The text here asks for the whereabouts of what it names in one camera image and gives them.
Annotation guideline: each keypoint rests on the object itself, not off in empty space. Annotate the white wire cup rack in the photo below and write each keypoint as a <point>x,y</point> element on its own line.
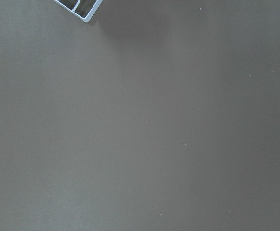
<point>82,9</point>

